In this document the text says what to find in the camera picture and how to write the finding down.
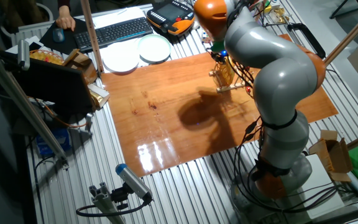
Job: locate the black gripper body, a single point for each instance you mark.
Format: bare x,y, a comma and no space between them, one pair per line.
219,57

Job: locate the small white box gold contents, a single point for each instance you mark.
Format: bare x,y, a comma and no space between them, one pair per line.
99,93

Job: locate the open cardboard box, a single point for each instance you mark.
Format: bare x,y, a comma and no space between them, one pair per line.
337,155

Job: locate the wicker basket with contents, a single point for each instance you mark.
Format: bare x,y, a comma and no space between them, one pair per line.
45,57

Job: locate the wooden peg dish rack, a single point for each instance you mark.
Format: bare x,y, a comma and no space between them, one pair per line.
228,89

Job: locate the black monitor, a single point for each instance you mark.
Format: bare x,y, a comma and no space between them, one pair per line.
54,84

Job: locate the white flat box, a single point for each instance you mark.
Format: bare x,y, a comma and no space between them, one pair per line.
322,186

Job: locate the yellow emergency stop box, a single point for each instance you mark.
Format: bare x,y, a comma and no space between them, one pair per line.
268,8

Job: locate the black mouse pad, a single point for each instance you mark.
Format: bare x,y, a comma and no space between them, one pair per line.
50,46

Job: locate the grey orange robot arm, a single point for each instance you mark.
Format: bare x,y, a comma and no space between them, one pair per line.
278,81

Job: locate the black keyboard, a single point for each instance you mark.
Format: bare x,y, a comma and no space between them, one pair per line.
113,32

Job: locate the white plate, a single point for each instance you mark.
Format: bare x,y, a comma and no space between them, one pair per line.
120,57

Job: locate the dark computer mouse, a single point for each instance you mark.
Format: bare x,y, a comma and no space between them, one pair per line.
58,35

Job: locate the brown cardboard box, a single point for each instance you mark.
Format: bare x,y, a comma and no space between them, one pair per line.
82,67

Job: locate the white ribbed panel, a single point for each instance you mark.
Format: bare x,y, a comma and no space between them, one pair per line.
33,29

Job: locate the grey metal clamp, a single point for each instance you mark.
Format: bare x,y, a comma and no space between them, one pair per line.
89,119

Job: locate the black orange teach pendant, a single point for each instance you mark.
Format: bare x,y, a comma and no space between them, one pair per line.
169,12

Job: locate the person forearm dark sleeve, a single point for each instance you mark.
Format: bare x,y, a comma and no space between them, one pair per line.
64,3

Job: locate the aluminium profile stand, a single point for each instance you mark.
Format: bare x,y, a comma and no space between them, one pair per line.
104,202

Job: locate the silver camera blue cap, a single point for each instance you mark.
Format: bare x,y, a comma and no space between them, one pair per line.
132,180

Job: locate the gold metal part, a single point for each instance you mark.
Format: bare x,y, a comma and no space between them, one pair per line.
278,14

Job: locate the blue packet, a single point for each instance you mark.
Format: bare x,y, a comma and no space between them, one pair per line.
64,137

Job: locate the pale green plate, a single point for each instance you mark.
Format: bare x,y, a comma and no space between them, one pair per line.
154,48

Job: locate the white paper sheet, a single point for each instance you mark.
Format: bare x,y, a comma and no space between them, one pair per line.
117,15

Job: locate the aluminium frame beam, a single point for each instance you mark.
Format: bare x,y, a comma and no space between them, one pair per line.
49,140

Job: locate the colourful puzzle cube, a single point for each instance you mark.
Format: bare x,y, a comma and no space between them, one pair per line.
206,37

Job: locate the bare person hand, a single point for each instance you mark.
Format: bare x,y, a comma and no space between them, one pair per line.
65,20

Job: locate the yellow woven wicker dish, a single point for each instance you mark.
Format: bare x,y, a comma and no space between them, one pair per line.
225,74

